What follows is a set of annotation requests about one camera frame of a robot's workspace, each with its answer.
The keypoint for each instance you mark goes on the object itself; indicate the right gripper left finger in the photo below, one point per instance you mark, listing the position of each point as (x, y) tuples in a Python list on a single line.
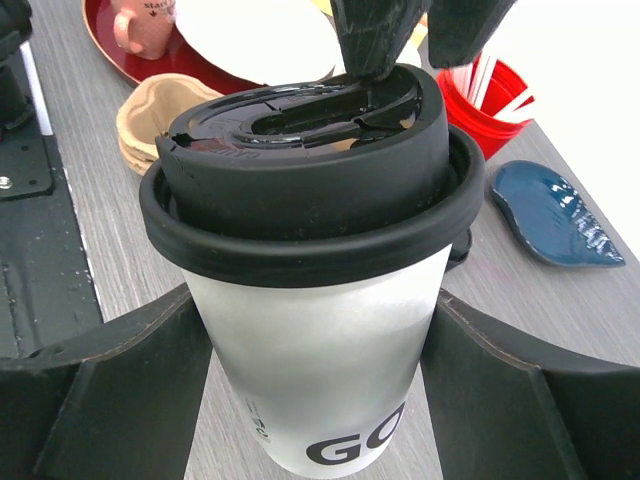
[(132, 408)]

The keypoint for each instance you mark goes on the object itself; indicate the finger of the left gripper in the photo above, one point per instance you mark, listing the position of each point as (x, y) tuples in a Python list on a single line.
[(458, 30), (372, 34)]

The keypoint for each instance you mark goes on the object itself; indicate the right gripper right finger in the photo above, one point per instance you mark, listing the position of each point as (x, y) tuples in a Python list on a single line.
[(493, 415)]

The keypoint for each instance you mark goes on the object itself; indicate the stack of black lids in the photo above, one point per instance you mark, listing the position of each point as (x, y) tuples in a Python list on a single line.
[(460, 249)]

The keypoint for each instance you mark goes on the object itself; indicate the white paper plates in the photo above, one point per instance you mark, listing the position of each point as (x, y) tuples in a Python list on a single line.
[(265, 42)]

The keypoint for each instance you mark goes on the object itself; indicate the red straw holder cup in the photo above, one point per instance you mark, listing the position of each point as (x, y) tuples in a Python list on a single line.
[(490, 133)]

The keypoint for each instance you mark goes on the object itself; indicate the red round tray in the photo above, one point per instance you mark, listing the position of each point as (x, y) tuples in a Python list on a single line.
[(179, 57)]

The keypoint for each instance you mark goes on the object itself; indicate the blue ceramic leaf dish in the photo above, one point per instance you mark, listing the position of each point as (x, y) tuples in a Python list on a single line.
[(549, 218)]

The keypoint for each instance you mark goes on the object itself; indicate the pink mug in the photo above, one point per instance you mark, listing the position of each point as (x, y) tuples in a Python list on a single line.
[(143, 28)]

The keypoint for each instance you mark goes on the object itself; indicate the brown pulp cup carrier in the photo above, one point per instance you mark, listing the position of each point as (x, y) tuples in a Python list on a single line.
[(149, 111)]

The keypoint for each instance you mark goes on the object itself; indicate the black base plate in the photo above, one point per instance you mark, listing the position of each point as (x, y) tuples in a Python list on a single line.
[(47, 287)]

